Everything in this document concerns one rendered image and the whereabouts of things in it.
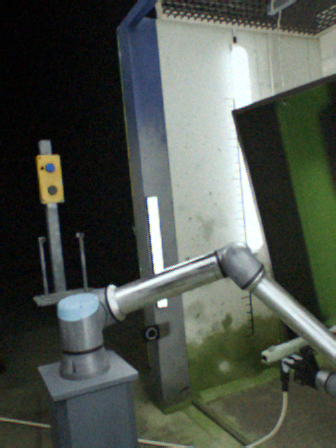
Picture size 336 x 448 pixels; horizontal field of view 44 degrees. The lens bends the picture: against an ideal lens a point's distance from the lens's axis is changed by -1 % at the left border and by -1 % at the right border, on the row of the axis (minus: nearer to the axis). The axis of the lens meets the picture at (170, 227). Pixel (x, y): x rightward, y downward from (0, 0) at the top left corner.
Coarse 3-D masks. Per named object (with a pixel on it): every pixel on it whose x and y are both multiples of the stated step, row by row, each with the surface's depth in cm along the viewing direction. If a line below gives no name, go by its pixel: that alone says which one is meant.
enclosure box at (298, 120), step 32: (288, 96) 205; (320, 96) 193; (256, 128) 204; (288, 128) 215; (320, 128) 199; (256, 160) 204; (288, 160) 215; (320, 160) 205; (256, 192) 204; (288, 192) 215; (320, 192) 211; (288, 224) 215; (320, 224) 217; (288, 256) 215; (320, 256) 224; (288, 288) 216; (320, 288) 229; (320, 320) 227
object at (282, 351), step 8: (288, 344) 182; (296, 344) 182; (304, 344) 184; (264, 352) 176; (272, 352) 175; (280, 352) 177; (288, 352) 179; (296, 352) 182; (264, 360) 176; (272, 360) 174; (280, 360) 179; (280, 368) 182; (280, 376) 183; (288, 376) 182
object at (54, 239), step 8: (40, 144) 230; (48, 144) 232; (40, 152) 231; (48, 208) 232; (56, 208) 234; (48, 216) 232; (56, 216) 234; (48, 224) 233; (56, 224) 234; (48, 232) 236; (56, 232) 234; (56, 240) 234; (56, 248) 234; (56, 256) 234; (56, 264) 234; (56, 272) 234; (56, 280) 234; (64, 280) 236; (56, 288) 234; (64, 288) 236; (56, 304) 238
